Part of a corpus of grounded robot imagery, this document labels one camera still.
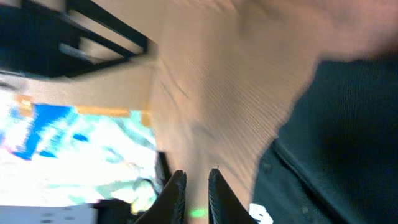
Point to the black t-shirt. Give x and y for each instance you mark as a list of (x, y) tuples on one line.
[(335, 159)]

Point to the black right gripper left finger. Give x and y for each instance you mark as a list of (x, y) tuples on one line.
[(169, 207)]

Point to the blue and white clutter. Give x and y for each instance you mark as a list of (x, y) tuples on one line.
[(55, 156)]

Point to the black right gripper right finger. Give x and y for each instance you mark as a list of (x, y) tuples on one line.
[(223, 205)]

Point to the black metal frame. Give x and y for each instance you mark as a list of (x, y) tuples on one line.
[(40, 43)]

